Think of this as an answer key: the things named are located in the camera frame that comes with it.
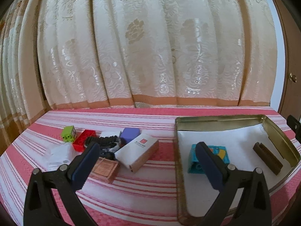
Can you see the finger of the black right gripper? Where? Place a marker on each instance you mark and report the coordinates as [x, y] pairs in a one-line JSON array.
[[293, 124]]

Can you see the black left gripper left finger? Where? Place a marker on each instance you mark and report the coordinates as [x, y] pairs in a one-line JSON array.
[[40, 207]]

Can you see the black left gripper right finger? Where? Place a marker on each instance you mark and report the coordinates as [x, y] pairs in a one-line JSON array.
[[254, 206]]

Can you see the red toy brick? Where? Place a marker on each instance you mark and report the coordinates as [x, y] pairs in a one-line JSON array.
[[79, 143]]

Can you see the copper brown box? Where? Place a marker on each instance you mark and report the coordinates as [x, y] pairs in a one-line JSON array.
[[105, 170]]

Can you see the green toy brick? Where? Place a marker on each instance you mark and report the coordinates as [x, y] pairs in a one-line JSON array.
[[69, 134]]

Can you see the white charger cube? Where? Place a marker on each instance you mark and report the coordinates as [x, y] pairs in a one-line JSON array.
[[110, 135]]

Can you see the white rectangular box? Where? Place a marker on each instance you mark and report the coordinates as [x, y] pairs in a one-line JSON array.
[[138, 151]]

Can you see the purple cube block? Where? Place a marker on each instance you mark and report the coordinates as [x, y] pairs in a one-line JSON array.
[[128, 134]]

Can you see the gold metal tin tray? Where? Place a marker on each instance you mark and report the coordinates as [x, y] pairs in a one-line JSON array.
[[286, 148]]

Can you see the brown wooden comb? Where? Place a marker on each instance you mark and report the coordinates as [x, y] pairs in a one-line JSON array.
[[268, 157]]

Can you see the brass door knob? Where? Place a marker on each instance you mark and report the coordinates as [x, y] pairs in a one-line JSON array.
[[292, 78]]

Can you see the white plastic bag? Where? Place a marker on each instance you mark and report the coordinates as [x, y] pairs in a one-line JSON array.
[[59, 154]]

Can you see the teal printed toy brick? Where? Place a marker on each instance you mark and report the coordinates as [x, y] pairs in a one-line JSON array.
[[194, 166]]

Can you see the brown wooden door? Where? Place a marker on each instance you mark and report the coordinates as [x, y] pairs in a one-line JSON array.
[[290, 25]]

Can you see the pink striped tablecloth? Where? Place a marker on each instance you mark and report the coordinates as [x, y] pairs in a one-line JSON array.
[[147, 197]]

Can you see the cream floral curtain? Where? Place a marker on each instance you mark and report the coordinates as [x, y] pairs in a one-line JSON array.
[[73, 54]]

